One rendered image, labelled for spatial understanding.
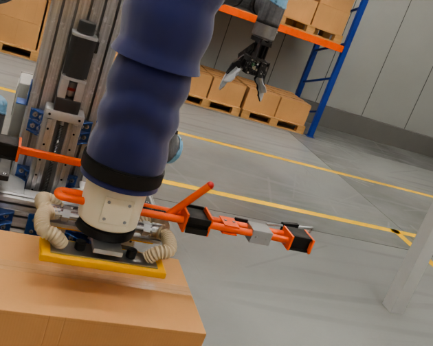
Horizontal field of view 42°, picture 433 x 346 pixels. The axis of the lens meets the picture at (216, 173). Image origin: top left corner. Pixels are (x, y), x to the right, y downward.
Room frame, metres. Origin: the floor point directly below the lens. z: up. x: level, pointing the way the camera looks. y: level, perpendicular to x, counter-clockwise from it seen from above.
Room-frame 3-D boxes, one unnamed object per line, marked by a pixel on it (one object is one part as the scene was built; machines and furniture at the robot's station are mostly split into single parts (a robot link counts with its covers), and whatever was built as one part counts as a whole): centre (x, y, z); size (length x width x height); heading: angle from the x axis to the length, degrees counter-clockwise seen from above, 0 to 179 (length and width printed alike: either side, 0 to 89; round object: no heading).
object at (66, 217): (1.45, 0.25, 1.12); 0.34 x 0.25 x 0.06; 113
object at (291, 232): (1.67, -0.31, 1.18); 0.08 x 0.07 x 0.05; 113
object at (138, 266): (1.36, 0.21, 1.08); 0.34 x 0.10 x 0.05; 113
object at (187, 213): (1.54, 0.01, 1.18); 0.10 x 0.08 x 0.06; 23
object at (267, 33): (1.84, 0.01, 1.74); 0.08 x 0.08 x 0.05
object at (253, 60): (1.83, 0.01, 1.66); 0.09 x 0.08 x 0.12; 22
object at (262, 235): (1.63, -0.18, 1.18); 0.07 x 0.07 x 0.04; 23
